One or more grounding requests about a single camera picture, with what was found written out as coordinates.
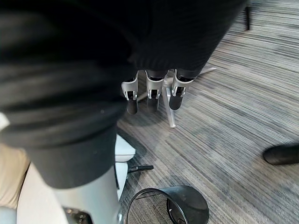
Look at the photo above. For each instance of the silver chair base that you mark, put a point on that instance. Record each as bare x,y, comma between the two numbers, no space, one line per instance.
170,109

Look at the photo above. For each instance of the black flat floor piece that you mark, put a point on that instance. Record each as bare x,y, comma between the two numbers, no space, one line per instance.
141,168

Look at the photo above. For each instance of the small black bin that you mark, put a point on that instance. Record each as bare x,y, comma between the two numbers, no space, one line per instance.
187,205

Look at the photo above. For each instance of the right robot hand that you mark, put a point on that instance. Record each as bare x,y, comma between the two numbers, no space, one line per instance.
93,58

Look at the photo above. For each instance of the black upright bar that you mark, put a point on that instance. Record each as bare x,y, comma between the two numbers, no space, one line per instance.
247,18

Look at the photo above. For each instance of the dark robot foot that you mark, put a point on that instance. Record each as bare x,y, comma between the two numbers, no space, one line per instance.
282,155

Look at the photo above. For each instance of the beige sofa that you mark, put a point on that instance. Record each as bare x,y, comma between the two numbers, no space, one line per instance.
11,175

